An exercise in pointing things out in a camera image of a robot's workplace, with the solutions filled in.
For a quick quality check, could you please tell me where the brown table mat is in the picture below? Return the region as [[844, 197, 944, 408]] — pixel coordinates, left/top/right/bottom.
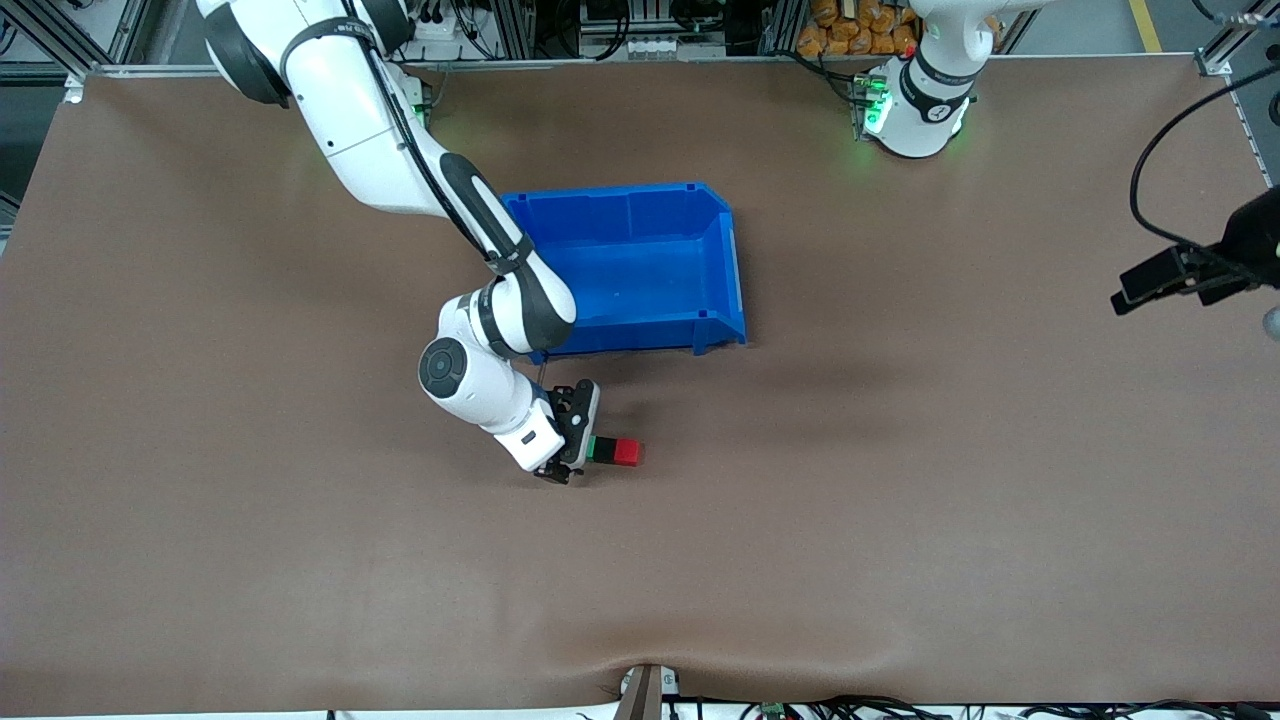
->
[[0, 55, 1280, 716]]

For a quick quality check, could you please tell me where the aluminium corner profile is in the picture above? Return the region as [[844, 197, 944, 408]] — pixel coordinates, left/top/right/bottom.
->
[[1195, 0, 1280, 76]]

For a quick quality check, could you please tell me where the aluminium frame with diagonal braces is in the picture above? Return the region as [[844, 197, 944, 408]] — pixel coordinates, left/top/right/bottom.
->
[[0, 0, 151, 79]]

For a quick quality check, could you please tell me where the pile of orange packets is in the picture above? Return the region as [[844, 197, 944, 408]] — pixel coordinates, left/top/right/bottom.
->
[[797, 0, 921, 58]]

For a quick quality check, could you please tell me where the blue plastic storage bin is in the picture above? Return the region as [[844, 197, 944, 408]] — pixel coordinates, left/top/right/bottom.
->
[[500, 182, 748, 361]]

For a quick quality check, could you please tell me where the black cable bundle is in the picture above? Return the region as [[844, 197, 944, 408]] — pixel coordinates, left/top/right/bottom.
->
[[700, 695, 1280, 720]]

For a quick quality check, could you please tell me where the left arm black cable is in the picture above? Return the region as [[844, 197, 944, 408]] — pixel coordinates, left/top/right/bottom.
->
[[1130, 0, 1280, 263]]

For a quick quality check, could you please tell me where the aluminium frame post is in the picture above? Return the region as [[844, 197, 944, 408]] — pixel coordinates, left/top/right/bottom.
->
[[765, 0, 806, 56], [495, 0, 536, 59]]

